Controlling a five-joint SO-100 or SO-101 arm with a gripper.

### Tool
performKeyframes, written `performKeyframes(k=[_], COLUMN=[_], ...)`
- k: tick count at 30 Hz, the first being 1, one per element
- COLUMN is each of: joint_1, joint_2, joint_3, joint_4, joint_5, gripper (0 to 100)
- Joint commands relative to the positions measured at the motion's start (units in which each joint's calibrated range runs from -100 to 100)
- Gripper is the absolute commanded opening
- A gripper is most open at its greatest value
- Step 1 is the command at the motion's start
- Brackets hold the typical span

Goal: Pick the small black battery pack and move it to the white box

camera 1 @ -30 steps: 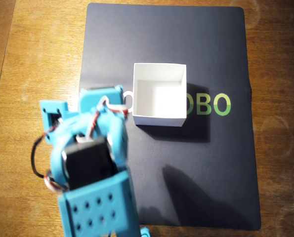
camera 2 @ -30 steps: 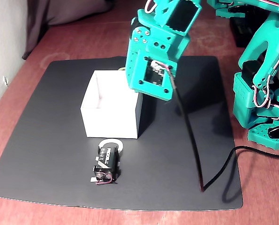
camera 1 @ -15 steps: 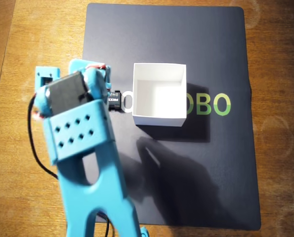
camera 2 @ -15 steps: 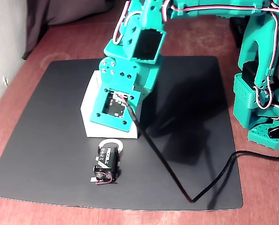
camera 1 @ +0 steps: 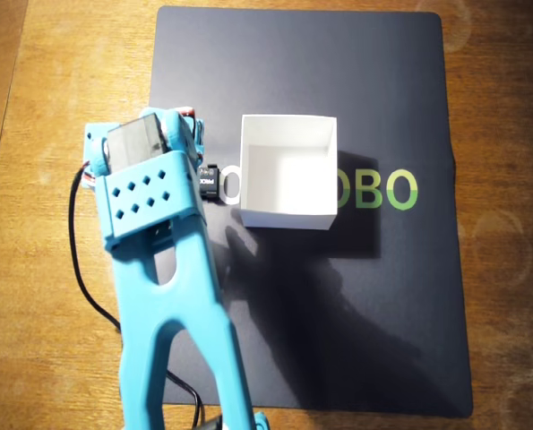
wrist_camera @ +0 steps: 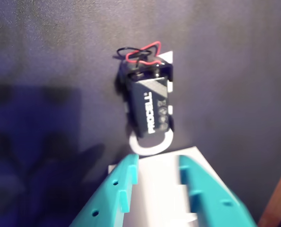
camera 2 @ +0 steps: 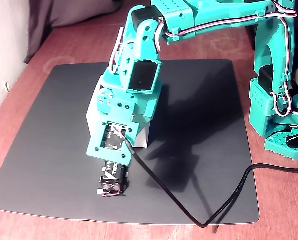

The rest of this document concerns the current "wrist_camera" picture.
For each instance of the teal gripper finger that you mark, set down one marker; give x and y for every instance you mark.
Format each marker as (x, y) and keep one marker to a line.
(107, 201)
(213, 196)

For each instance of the small black battery pack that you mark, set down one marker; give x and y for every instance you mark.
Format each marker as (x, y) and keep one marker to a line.
(145, 106)

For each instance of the white open box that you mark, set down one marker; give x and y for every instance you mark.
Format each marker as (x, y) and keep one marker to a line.
(159, 179)

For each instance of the black mat with printed letters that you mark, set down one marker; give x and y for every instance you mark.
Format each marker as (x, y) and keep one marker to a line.
(60, 59)

